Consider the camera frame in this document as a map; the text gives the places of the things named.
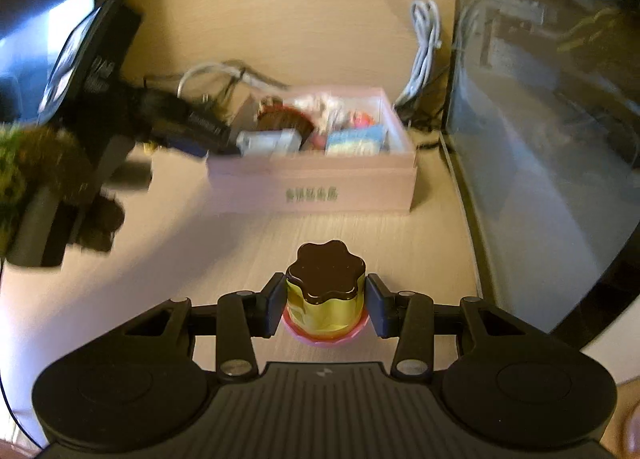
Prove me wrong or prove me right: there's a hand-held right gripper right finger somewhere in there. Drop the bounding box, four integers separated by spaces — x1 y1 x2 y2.
365 273 526 380

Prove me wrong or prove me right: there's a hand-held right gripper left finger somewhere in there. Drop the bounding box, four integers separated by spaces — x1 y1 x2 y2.
122 273 289 381

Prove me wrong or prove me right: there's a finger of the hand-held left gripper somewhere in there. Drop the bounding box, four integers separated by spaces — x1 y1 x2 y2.
132 89 237 150
145 136 208 160

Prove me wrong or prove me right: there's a gold cup with brown lid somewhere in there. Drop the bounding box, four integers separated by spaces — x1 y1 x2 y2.
281 240 371 349

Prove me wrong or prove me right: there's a crocheted potted plant toy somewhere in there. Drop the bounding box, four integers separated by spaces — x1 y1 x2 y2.
256 96 316 150

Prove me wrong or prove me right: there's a pink cardboard box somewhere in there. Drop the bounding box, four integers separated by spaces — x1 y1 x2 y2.
206 86 418 214

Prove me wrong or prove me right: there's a blue and white packet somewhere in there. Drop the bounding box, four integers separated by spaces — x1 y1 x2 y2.
325 125 391 156

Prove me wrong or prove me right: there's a pink round figurine toy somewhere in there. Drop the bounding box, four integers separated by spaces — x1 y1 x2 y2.
345 109 376 130

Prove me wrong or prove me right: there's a computer monitor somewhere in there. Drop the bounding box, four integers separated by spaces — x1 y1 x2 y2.
0 0 101 124

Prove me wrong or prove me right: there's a computer case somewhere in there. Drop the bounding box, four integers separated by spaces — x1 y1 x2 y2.
445 0 640 335

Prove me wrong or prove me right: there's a grey thick cable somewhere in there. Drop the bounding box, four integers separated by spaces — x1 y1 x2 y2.
177 61 291 100

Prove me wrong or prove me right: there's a black cable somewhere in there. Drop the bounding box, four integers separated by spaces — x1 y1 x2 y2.
395 89 451 150

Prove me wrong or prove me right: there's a white bundled cable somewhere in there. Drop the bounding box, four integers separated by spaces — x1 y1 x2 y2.
350 0 443 110

